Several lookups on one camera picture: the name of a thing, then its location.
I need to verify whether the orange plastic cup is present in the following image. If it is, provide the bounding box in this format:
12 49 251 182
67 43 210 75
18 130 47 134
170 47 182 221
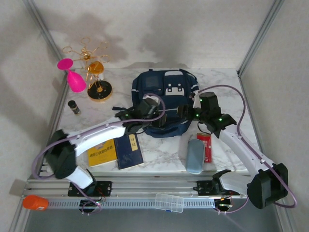
23 195 49 211

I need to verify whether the clear plastic organiser box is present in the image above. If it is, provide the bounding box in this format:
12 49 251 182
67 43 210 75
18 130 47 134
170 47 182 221
154 192 184 214

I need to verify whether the gold wire glass rack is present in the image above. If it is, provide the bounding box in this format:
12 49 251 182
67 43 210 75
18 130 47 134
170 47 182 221
62 37 113 103

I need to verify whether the small spice jar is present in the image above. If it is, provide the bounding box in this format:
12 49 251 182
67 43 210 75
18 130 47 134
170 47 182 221
68 100 82 116

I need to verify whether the navy blue backpack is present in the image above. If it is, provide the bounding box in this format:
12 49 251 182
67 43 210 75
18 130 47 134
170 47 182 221
131 68 200 138

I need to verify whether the aluminium frame post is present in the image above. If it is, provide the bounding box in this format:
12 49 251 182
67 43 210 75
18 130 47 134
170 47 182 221
23 0 65 63
238 0 285 75

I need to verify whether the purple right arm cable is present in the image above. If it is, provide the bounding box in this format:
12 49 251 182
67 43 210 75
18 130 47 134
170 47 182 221
197 84 297 216

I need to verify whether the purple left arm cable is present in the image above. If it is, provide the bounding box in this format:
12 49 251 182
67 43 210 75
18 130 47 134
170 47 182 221
31 93 167 216

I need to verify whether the white marble board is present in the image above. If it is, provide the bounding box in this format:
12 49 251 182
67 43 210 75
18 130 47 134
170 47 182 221
47 68 266 173

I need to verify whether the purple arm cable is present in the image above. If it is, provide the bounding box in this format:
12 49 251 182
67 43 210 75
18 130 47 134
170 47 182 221
31 93 167 216
197 84 297 216

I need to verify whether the aluminium side rail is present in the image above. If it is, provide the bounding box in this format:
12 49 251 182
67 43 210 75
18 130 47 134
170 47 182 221
238 72 269 177
36 77 70 179

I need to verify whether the amber wine glass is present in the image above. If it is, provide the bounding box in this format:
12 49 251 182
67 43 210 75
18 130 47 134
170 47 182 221
86 61 105 75

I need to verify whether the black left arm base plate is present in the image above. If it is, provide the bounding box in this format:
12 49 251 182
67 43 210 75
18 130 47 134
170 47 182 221
68 180 113 197

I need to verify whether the red booklet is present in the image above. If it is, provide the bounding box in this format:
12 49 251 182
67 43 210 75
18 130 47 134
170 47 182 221
197 132 213 164

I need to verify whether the dark blue book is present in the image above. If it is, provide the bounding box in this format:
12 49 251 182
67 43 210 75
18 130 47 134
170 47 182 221
114 134 144 171

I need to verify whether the aluminium mounting rail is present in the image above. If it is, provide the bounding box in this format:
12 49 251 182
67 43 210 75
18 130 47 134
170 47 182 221
21 177 287 197

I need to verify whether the yellow book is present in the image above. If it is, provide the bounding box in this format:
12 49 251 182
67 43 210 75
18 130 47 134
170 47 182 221
87 139 118 168

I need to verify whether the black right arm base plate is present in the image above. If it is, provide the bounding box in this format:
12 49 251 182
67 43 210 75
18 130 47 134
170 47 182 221
193 180 241 196

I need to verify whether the slotted grey cable duct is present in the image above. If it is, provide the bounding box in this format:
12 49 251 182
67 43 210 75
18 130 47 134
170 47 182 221
47 198 216 209

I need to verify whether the pink wine glass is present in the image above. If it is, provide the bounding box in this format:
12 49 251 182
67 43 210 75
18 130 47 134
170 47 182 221
57 58 87 93

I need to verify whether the grey-blue pencil case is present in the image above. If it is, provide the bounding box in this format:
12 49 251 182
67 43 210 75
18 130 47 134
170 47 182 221
185 135 206 175

